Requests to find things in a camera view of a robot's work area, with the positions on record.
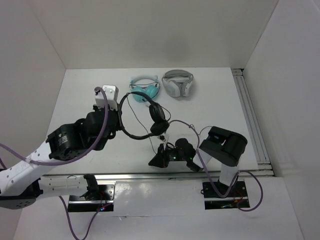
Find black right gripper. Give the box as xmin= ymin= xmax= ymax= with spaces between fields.
xmin=148 ymin=142 xmax=189 ymax=168

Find thin black headphone cable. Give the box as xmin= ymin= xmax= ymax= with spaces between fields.
xmin=123 ymin=93 xmax=176 ymax=153

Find black on-ear headphones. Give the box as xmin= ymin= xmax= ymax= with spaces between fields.
xmin=118 ymin=91 xmax=170 ymax=141

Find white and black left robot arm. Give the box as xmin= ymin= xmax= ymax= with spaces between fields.
xmin=0 ymin=106 xmax=120 ymax=210

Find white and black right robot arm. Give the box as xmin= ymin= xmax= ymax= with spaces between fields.
xmin=148 ymin=126 xmax=248 ymax=198

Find teal cat-ear headphones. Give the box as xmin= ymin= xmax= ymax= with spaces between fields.
xmin=129 ymin=74 xmax=161 ymax=99

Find white grey gaming headset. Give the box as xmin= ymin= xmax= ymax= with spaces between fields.
xmin=161 ymin=69 xmax=195 ymax=98

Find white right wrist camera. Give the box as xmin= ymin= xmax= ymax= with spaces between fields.
xmin=157 ymin=133 xmax=174 ymax=150

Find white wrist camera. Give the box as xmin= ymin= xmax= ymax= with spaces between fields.
xmin=95 ymin=84 xmax=119 ymax=111
xmin=157 ymin=133 xmax=174 ymax=150

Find aluminium front rail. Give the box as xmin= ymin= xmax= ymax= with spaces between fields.
xmin=45 ymin=169 xmax=275 ymax=181

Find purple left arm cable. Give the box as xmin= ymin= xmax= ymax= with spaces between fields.
xmin=0 ymin=86 xmax=111 ymax=239

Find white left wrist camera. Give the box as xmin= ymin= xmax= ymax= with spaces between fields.
xmin=95 ymin=84 xmax=119 ymax=111

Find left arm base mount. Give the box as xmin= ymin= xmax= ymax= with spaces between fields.
xmin=67 ymin=174 xmax=116 ymax=213

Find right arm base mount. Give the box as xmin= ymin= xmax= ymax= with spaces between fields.
xmin=199 ymin=180 xmax=251 ymax=210

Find aluminium side rail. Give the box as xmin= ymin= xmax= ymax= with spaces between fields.
xmin=231 ymin=68 xmax=275 ymax=177

